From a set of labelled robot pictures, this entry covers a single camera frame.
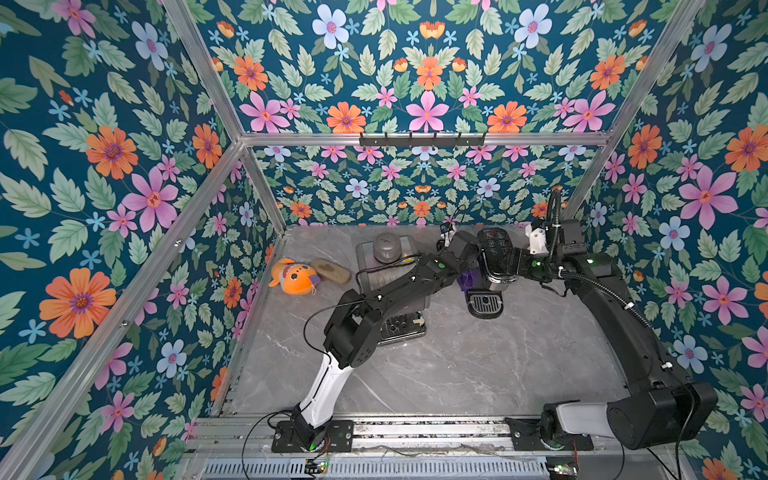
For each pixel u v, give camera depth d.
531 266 0.66
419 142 0.91
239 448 0.73
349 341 0.54
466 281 0.85
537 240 0.68
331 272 1.02
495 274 0.79
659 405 0.38
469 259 0.71
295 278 0.93
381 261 0.76
